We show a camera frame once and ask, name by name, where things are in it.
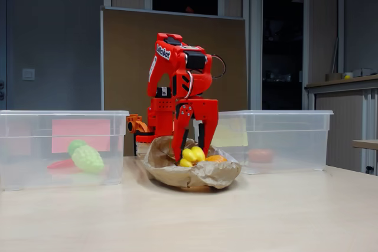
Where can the orange toy croissant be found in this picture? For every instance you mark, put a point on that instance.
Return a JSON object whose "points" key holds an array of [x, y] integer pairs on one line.
{"points": [[216, 158]]}

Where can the brown toy donut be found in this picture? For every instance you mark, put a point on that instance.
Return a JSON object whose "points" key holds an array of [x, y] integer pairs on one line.
{"points": [[260, 155]]}

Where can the light green toy grapes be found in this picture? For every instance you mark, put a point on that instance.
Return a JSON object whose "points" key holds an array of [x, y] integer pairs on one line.
{"points": [[88, 160]]}

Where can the green toy apple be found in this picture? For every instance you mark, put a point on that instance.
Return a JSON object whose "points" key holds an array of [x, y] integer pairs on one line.
{"points": [[75, 145]]}

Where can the red toy chili pepper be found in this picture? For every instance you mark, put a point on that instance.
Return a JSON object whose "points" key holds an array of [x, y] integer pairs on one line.
{"points": [[60, 164]]}

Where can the red robot arm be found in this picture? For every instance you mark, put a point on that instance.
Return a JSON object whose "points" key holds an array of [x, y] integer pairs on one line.
{"points": [[165, 86]]}

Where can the yellow-green paper sheet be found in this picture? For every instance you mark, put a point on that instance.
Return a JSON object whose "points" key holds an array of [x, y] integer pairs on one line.
{"points": [[233, 134]]}

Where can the clear plastic bin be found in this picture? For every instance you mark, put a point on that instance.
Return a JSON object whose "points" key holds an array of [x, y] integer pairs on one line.
{"points": [[295, 134], [26, 160]]}

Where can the pink paper sheet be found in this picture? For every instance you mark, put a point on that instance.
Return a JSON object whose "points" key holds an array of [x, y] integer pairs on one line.
{"points": [[88, 131]]}

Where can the wooden base block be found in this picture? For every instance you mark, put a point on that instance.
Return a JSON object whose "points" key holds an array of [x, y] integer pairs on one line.
{"points": [[143, 149]]}

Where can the crumpled brown paper bag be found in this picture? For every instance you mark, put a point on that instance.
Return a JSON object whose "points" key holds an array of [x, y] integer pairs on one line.
{"points": [[200, 176]]}

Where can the orange clamp with round hole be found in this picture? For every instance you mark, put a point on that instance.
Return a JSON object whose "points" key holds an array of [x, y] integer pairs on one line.
{"points": [[136, 122]]}

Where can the brown cork board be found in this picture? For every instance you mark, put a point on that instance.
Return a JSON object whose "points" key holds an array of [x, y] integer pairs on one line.
{"points": [[124, 66]]}

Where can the grey cabinet with wooden top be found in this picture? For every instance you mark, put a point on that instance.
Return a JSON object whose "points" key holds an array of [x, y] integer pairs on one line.
{"points": [[339, 122]]}

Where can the small wooden side table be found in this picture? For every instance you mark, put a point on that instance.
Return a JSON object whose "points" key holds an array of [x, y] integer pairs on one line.
{"points": [[366, 144]]}

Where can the black caster wheel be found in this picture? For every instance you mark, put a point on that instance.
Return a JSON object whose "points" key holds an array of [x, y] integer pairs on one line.
{"points": [[369, 169]]}

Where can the white light switch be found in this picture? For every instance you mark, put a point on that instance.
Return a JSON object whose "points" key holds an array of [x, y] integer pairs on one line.
{"points": [[28, 74]]}

